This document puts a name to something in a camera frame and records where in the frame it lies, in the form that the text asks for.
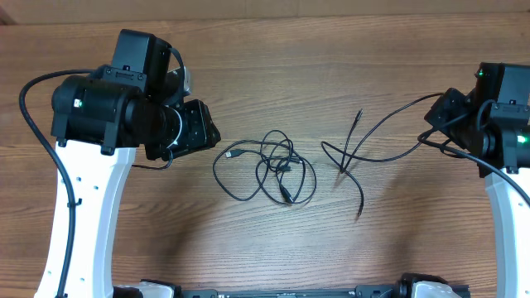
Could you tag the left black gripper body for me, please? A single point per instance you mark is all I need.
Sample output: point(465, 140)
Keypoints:
point(195, 129)

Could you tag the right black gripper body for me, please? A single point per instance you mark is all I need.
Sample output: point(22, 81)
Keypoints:
point(445, 114)

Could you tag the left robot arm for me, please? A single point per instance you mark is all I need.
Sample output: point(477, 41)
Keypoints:
point(100, 118)

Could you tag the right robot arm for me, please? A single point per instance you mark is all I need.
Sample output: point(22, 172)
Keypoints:
point(490, 126)

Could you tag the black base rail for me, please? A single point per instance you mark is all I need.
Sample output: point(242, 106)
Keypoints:
point(408, 286)

